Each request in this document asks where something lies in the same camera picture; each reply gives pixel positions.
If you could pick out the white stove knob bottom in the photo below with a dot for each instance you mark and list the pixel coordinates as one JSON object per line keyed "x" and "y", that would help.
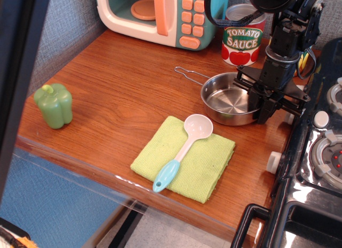
{"x": 273, "y": 162}

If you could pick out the black toy stove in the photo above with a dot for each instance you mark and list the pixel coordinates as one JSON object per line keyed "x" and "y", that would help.
{"x": 305, "y": 206}

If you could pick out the white stove knob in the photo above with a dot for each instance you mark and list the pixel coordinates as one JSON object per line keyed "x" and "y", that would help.
{"x": 289, "y": 118}
{"x": 273, "y": 162}

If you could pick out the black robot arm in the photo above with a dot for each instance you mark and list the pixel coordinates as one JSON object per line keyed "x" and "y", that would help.
{"x": 295, "y": 29}

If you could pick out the green toy bell pepper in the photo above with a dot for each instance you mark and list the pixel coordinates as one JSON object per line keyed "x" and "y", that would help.
{"x": 55, "y": 104}

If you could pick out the teal toy microwave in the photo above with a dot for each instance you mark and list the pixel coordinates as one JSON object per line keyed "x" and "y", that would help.
{"x": 176, "y": 23}

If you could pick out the orange and black object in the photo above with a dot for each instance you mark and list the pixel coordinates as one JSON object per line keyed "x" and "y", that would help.
{"x": 13, "y": 236}

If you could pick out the tomato sauce can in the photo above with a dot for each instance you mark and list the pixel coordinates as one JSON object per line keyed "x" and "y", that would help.
{"x": 241, "y": 45}

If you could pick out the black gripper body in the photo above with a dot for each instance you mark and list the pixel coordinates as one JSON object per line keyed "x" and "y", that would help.
{"x": 275, "y": 81}

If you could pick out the small steel pot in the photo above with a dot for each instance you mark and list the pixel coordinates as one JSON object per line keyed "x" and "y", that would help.
{"x": 224, "y": 102}

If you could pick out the white and teal spoon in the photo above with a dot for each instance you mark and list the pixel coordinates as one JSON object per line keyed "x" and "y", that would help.
{"x": 197, "y": 127}

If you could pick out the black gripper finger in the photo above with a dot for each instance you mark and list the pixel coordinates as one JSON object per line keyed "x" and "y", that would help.
{"x": 266, "y": 111}
{"x": 254, "y": 102}

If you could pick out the white stove knob middle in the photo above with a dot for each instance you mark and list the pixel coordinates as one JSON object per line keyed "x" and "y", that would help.
{"x": 289, "y": 118}

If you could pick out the green folded cloth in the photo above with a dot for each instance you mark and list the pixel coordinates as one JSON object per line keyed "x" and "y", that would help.
{"x": 199, "y": 171}

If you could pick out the pineapple slices can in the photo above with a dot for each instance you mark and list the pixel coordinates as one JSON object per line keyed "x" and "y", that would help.
{"x": 301, "y": 64}

